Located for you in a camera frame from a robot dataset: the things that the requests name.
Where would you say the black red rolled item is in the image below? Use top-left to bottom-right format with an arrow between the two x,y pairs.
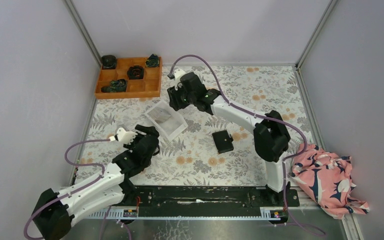
126,65 -> 145,80

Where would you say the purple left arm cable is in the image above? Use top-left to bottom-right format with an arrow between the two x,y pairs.
23,138 -> 133,240

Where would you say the slotted white cable duct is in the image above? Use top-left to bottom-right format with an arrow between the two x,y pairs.
106,206 -> 282,222

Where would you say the black metal base rail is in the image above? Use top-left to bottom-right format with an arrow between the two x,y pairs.
116,185 -> 300,211

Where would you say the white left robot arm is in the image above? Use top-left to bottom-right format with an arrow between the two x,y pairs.
23,124 -> 160,240

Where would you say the pink patterned cloth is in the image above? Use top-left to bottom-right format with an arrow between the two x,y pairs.
290,143 -> 370,220

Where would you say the floral paper table mat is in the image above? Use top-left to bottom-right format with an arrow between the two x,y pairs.
74,66 -> 314,186

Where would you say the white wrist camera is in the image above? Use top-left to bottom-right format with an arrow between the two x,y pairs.
167,68 -> 187,90
108,127 -> 138,149

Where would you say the dark rolled item outside tray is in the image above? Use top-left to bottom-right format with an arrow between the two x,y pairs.
101,55 -> 117,70

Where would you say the white plastic card box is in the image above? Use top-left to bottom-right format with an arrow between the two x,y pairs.
144,100 -> 188,141

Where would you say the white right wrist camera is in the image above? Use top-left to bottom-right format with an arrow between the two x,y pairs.
167,68 -> 187,90

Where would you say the dark green rolled item front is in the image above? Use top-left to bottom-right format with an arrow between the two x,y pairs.
100,78 -> 127,93

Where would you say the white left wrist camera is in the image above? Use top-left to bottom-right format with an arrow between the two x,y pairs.
108,127 -> 138,149

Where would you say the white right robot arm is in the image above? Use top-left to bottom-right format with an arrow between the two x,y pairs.
167,69 -> 291,206

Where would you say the orange compartment tray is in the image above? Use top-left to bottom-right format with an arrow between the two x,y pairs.
94,57 -> 163,100

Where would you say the dark green rolled item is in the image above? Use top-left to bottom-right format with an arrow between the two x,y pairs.
145,54 -> 160,68
100,78 -> 127,93

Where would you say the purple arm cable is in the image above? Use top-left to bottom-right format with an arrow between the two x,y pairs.
23,138 -> 133,240
168,54 -> 327,239

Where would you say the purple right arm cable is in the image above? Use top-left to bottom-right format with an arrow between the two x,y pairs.
168,54 -> 327,239

